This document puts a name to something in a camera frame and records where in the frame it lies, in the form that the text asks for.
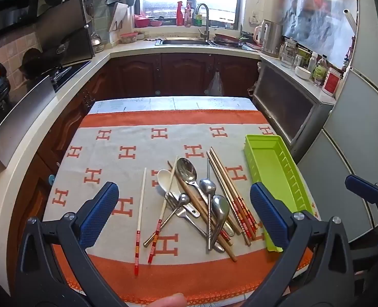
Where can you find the small glass jar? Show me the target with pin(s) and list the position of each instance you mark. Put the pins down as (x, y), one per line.
(299, 61)

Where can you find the steel kitchen sink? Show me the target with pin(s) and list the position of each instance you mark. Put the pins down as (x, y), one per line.
(182, 41)

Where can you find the pink bowl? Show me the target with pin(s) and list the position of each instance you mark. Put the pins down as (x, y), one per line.
(141, 21)

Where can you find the metal fork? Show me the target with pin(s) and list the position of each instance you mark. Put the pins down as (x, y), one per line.
(173, 200)

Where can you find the orange grey printed blanket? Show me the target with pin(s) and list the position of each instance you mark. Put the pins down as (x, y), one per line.
(112, 172)

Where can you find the pink white jug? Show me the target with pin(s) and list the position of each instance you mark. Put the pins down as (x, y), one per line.
(257, 35)

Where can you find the dark wooden kitchen cabinets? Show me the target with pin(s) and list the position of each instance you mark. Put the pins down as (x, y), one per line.
(182, 73)

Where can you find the green plastic utensil tray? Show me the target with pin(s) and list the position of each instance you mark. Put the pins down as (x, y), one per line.
(268, 160)

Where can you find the green label clear bottle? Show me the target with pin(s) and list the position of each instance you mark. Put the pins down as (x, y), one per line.
(320, 72)

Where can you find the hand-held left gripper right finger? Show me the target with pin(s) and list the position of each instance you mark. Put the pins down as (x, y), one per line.
(268, 214)

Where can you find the plastic covered wall poster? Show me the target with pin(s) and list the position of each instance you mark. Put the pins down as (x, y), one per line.
(320, 12)

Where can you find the black glass stove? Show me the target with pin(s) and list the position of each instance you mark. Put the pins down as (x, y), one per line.
(70, 70)

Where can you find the pale cutting board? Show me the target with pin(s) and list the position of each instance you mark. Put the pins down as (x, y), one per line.
(118, 16)

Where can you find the red label white container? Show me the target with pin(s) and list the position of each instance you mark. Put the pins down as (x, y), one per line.
(332, 83)

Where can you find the steel sink faucet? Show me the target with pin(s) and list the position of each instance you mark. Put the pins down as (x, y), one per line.
(204, 22)

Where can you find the small metal spoon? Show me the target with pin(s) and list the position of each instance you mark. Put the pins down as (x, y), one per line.
(184, 199)

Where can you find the medium metal spoon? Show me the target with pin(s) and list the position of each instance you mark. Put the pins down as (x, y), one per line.
(207, 186)

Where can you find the grey refrigerator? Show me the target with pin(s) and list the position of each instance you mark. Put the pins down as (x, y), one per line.
(361, 118)

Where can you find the white kitchen countertop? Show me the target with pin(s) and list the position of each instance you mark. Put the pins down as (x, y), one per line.
(125, 49)

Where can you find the steel stove splash guard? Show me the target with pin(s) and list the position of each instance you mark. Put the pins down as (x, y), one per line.
(77, 38)
(19, 124)

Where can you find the red lidded food container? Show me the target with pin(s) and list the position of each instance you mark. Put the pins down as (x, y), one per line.
(128, 37)

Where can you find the grey frosted door cabinet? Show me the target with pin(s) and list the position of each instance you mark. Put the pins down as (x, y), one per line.
(281, 102)

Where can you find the white ceramic spoon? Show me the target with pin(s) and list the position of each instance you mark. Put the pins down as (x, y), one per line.
(164, 179)

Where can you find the red frying pan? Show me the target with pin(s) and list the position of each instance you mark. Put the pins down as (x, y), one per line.
(227, 38)

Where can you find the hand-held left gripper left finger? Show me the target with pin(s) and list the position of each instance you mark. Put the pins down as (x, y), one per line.
(99, 211)

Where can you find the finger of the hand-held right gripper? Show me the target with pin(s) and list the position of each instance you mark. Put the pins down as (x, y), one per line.
(359, 188)

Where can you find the white plastic bottle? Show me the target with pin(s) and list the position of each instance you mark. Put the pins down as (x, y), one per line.
(312, 64)

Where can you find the small steel pot lid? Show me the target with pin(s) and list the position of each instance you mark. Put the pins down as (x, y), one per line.
(95, 40)

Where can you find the green label dark tin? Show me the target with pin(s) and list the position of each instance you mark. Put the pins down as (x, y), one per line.
(304, 54)

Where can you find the pink bottle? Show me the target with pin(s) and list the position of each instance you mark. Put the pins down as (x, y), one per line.
(188, 16)

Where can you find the large glass jar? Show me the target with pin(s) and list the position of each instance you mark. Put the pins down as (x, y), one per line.
(288, 52)

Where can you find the hanging plastic bag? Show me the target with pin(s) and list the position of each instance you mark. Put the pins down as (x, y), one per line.
(215, 84)

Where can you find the black wok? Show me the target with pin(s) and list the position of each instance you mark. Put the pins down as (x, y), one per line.
(35, 64)

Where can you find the textured metal chopstick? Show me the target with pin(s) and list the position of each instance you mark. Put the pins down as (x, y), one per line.
(210, 225)

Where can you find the red spray bottle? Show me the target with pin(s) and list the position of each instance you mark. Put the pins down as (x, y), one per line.
(180, 14)

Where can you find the pale printed tablecloth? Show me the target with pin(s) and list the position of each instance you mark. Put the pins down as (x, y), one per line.
(176, 104)

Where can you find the white bowl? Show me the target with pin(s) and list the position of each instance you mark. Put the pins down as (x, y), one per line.
(303, 73)

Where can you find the steel electric kettle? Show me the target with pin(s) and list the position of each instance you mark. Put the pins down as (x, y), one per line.
(272, 36)

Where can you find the green dish soap bottle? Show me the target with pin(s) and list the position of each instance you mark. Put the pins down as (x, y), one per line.
(197, 19)

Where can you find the person's left hand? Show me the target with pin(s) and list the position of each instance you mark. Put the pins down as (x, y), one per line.
(171, 300)

